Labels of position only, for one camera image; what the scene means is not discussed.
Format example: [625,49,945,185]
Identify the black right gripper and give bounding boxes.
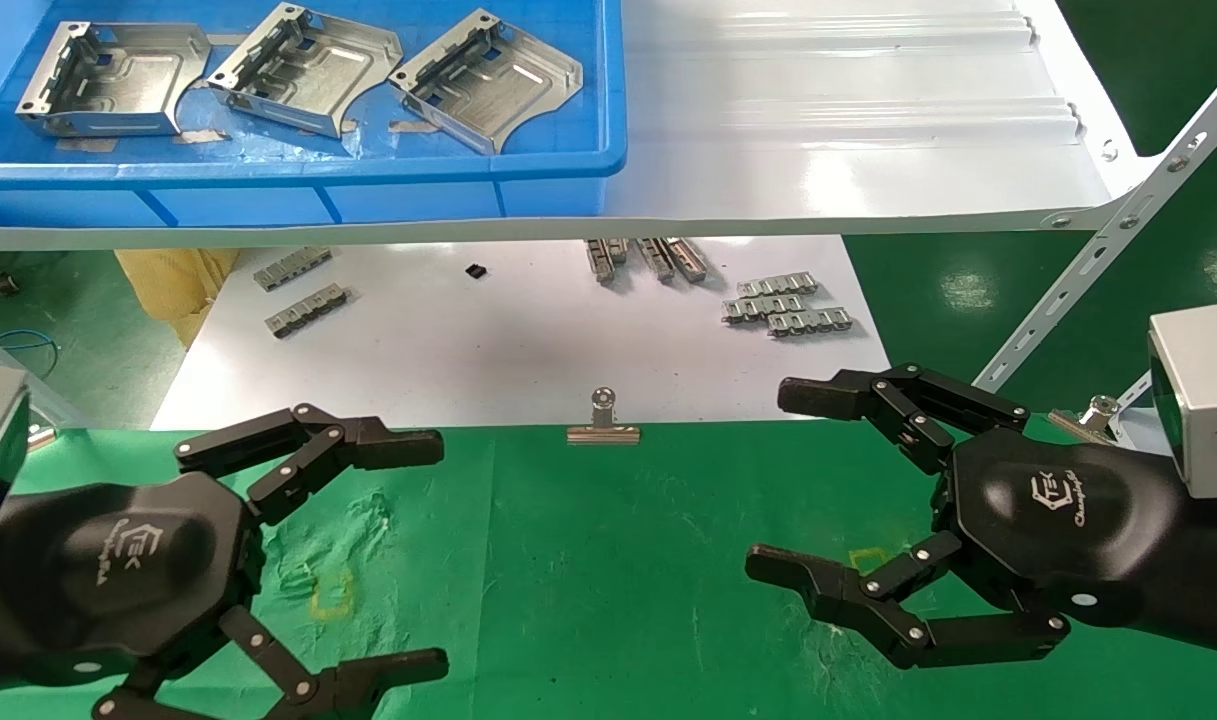
[745,363,1191,671]

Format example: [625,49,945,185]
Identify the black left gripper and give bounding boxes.
[23,403,450,720]

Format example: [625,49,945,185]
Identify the stamped metal bracket part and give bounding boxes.
[15,20,212,137]
[387,9,585,156]
[206,2,404,138]

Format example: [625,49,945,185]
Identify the small metal connector strip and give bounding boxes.
[266,285,350,339]
[766,308,854,338]
[664,237,709,283]
[736,271,819,298]
[254,248,333,292]
[586,238,629,285]
[636,238,675,283]
[722,293,807,323]

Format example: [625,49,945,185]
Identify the green table mat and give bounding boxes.
[0,415,1217,720]

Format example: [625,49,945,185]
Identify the white paper sheet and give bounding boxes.
[151,235,891,431]

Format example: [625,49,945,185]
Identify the yellow plastic bag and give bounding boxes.
[115,248,241,349]

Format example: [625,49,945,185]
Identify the grey metal bar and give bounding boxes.
[23,380,69,426]

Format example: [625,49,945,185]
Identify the white metal shelf board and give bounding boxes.
[0,0,1154,251]

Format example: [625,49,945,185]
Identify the blue plastic bin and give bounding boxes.
[0,0,629,229]

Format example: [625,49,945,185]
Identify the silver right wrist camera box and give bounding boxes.
[1148,305,1217,498]

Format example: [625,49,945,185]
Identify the blue cable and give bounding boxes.
[0,330,59,381]

